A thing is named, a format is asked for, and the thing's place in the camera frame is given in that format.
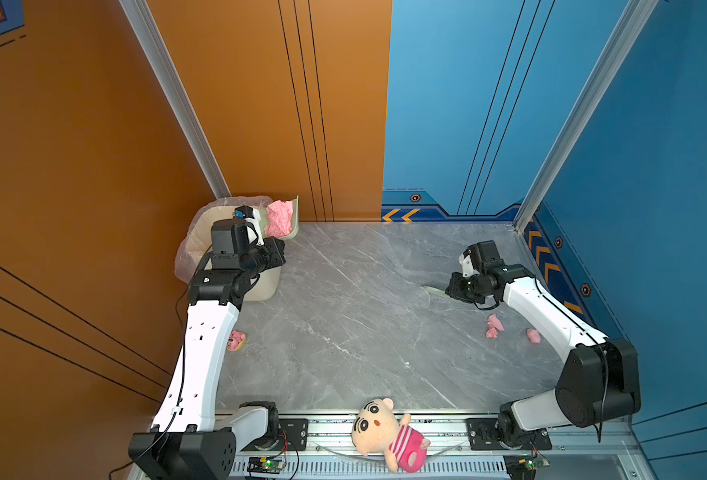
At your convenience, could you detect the pink paper scrap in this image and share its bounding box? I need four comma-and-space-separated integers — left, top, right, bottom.
487, 314, 505, 338
264, 200, 294, 239

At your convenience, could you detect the green dustpan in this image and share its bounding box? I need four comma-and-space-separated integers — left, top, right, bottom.
263, 197, 299, 240

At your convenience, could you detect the green hand brush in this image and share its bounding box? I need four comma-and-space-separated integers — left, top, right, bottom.
423, 286, 447, 296

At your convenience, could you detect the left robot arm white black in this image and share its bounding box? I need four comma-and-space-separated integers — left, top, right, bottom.
128, 210, 285, 479

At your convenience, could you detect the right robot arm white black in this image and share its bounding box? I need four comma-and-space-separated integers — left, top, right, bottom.
445, 241, 641, 449

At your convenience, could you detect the clear plastic bin liner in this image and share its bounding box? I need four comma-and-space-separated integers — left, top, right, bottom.
174, 196, 273, 284

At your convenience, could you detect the cream trash bin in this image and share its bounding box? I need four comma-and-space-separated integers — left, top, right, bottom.
184, 205, 283, 302

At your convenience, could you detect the pink toy donut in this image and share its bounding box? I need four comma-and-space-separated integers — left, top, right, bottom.
226, 330, 246, 352

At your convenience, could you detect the plush doll pink shirt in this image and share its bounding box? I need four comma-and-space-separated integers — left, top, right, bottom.
351, 398, 431, 473

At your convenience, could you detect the right green circuit board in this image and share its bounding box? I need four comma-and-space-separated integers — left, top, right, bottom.
503, 456, 551, 480

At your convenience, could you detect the green circuit board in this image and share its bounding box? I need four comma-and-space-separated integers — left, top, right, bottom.
503, 456, 551, 480
246, 456, 287, 479

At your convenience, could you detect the left green circuit board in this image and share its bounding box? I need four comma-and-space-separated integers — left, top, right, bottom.
246, 456, 287, 479

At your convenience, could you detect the pink scrap near wall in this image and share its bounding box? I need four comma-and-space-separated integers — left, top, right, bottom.
527, 328, 541, 344

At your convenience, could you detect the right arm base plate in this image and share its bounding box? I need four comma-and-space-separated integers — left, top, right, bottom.
465, 417, 553, 451

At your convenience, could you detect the aluminium front rail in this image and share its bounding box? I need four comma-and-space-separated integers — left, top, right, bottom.
126, 412, 657, 480

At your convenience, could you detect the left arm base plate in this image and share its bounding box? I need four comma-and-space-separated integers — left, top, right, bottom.
243, 417, 309, 452

